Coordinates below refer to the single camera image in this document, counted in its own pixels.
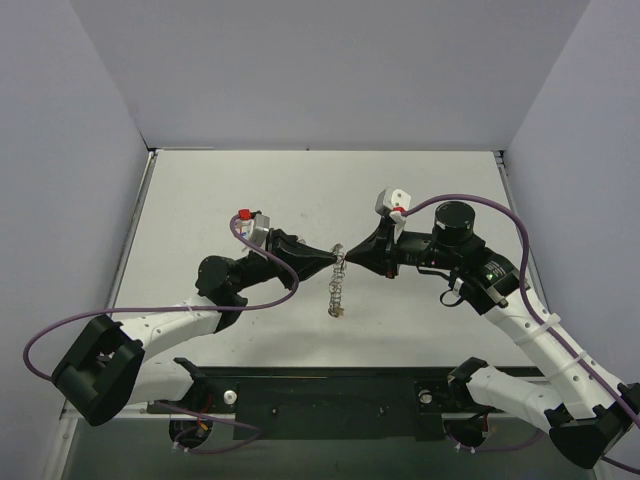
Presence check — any white disc wire keyring holder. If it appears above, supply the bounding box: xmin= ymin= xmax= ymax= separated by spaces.
xmin=328 ymin=243 xmax=346 ymax=318

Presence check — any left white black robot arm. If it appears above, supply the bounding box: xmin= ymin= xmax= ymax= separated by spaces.
xmin=51 ymin=229 xmax=336 ymax=426

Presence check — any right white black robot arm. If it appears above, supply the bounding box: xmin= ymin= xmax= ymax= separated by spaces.
xmin=345 ymin=194 xmax=639 ymax=469

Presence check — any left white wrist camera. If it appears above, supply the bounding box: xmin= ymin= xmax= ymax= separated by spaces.
xmin=235 ymin=209 xmax=270 ymax=247

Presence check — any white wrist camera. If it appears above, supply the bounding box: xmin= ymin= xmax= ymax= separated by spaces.
xmin=235 ymin=209 xmax=270 ymax=247
xmin=374 ymin=187 xmax=411 ymax=217

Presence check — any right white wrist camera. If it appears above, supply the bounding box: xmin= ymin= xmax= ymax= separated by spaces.
xmin=374 ymin=187 xmax=411 ymax=217

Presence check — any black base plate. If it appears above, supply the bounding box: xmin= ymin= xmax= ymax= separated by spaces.
xmin=172 ymin=364 xmax=487 ymax=441

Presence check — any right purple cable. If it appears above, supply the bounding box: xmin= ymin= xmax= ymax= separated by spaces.
xmin=404 ymin=194 xmax=640 ymax=471

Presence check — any purple cable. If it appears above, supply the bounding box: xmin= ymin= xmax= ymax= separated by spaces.
xmin=404 ymin=194 xmax=640 ymax=471
xmin=22 ymin=214 xmax=301 ymax=455

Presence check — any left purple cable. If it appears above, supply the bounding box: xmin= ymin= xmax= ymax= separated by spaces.
xmin=22 ymin=214 xmax=301 ymax=455

